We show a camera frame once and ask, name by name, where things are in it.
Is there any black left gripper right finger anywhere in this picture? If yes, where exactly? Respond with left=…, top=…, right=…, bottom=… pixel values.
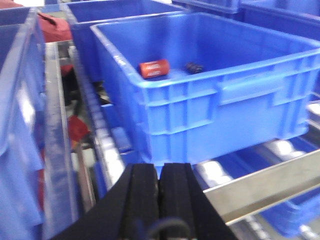
left=159, top=163, right=237, bottom=240

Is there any person in red sweater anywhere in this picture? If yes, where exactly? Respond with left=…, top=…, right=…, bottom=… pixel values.
left=4, top=0, right=73, bottom=43

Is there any blue bin far left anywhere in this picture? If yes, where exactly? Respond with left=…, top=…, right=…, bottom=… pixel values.
left=0, top=7, right=80, bottom=240

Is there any brown cylindrical capacitor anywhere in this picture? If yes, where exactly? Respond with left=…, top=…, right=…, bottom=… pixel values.
left=185, top=62, right=204, bottom=74

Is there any orange cylindrical capacitor 4680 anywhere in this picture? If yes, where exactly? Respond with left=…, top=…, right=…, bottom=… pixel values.
left=139, top=59, right=170, bottom=79

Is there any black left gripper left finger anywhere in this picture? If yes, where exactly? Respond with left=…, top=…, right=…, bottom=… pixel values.
left=53, top=163, right=159, bottom=240

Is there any blue bin behind target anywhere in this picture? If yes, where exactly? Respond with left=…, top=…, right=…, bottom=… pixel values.
left=61, top=0, right=188, bottom=83

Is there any metal roller shelf rail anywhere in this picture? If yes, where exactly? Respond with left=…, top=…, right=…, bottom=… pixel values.
left=203, top=150, right=320, bottom=225

